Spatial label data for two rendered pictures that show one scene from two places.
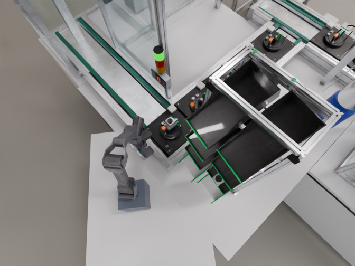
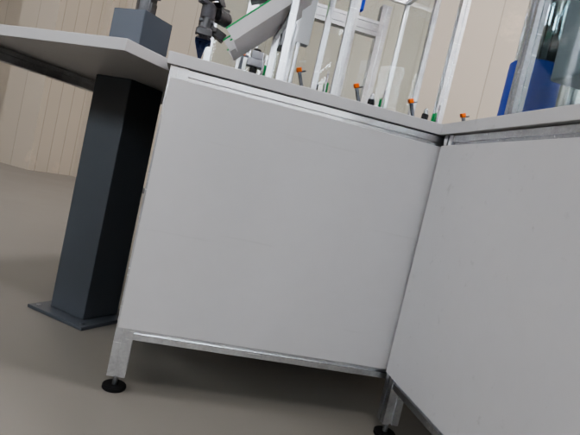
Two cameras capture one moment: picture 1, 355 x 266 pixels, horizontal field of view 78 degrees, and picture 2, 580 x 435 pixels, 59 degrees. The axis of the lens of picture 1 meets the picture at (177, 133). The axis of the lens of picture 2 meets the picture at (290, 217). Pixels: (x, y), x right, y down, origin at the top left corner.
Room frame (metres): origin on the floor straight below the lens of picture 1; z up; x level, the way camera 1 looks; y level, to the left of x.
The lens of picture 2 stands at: (-1.13, -1.15, 0.61)
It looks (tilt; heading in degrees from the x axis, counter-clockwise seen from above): 4 degrees down; 28
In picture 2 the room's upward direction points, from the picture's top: 13 degrees clockwise
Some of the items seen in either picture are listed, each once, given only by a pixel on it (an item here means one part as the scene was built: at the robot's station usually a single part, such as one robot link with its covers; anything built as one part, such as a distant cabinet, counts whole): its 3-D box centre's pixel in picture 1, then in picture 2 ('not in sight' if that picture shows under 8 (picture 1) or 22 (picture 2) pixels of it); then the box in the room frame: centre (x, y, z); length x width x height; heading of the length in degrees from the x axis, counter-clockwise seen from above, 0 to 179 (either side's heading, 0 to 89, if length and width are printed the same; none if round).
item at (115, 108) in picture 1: (126, 119); not in sight; (0.65, 0.33, 0.91); 0.89 x 0.06 x 0.11; 40
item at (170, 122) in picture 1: (171, 122); (258, 59); (0.54, 0.03, 1.06); 0.08 x 0.04 x 0.07; 130
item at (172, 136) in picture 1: (170, 128); not in sight; (0.53, 0.04, 0.98); 0.14 x 0.14 x 0.02
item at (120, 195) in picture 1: (126, 190); not in sight; (0.15, 0.26, 1.15); 0.09 x 0.07 x 0.06; 81
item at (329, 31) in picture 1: (337, 35); not in sight; (1.17, -1.17, 1.01); 0.24 x 0.24 x 0.13; 40
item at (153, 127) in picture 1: (170, 130); not in sight; (0.53, 0.04, 0.96); 0.24 x 0.24 x 0.02; 40
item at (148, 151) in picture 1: (138, 141); (204, 28); (0.41, 0.21, 1.12); 0.19 x 0.06 x 0.08; 40
